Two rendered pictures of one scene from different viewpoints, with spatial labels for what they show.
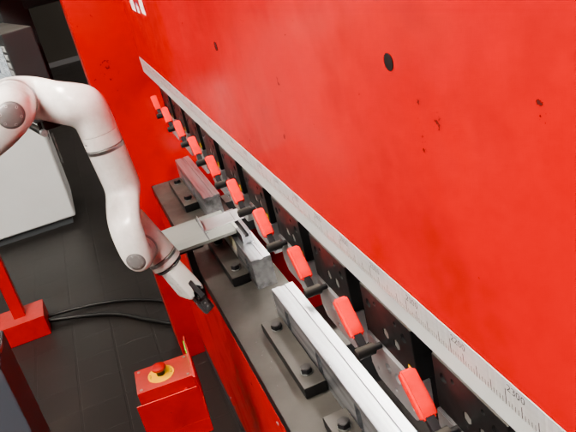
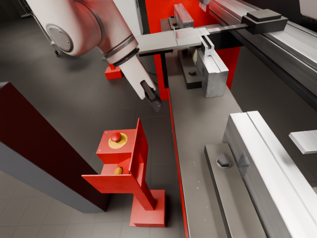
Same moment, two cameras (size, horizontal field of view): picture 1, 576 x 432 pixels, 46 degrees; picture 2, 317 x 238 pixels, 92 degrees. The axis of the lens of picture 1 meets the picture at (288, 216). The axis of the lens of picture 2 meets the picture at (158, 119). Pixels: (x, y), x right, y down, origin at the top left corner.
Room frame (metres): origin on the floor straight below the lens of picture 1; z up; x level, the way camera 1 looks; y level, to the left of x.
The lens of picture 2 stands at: (1.25, 0.15, 1.22)
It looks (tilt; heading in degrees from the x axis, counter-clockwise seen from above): 45 degrees down; 21
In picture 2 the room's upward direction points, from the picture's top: 11 degrees counter-clockwise
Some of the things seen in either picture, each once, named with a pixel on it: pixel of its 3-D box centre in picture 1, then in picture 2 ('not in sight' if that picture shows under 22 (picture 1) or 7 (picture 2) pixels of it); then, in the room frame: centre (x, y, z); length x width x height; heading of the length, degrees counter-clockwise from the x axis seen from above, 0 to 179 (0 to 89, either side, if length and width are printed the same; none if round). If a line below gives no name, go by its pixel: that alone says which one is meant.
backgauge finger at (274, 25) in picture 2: not in sight; (242, 23); (1.98, 0.01, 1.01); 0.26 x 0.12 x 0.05; 105
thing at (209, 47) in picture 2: (237, 225); (202, 40); (1.90, 0.16, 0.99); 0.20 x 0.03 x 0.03; 15
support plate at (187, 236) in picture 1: (188, 235); (163, 40); (1.89, 0.31, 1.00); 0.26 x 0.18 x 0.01; 105
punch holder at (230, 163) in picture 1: (249, 178); not in sight; (1.57, 0.07, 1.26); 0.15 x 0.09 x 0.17; 15
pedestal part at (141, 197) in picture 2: not in sight; (141, 191); (1.49, 0.41, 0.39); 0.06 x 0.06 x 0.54; 11
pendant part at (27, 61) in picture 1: (19, 70); not in sight; (2.95, 0.95, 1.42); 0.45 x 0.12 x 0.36; 29
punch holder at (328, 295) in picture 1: (355, 283); not in sight; (0.99, -0.08, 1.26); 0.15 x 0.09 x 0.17; 15
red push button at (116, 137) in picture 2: (159, 370); (116, 138); (1.53, 0.43, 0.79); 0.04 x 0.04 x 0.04
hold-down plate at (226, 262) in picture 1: (228, 260); (187, 65); (1.88, 0.21, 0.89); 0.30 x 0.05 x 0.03; 15
